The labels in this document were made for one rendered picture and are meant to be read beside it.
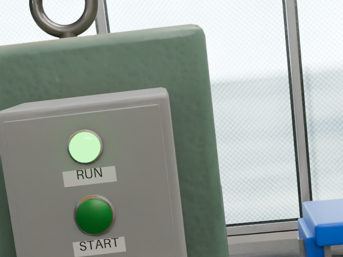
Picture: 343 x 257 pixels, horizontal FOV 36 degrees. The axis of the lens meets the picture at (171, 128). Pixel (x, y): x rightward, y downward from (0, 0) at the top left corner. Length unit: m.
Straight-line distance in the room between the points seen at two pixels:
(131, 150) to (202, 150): 0.08
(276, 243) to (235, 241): 0.14
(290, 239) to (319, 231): 0.79
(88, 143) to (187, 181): 0.10
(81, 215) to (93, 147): 0.04
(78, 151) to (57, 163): 0.02
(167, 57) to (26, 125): 0.11
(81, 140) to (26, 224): 0.06
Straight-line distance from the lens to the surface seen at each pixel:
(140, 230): 0.31
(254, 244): 1.80
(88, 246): 0.31
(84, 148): 0.29
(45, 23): 0.47
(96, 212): 0.30
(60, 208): 0.31
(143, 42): 0.35
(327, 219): 1.05
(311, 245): 1.06
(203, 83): 0.36
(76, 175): 0.30
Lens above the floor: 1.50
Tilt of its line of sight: 8 degrees down
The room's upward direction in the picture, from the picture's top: 7 degrees counter-clockwise
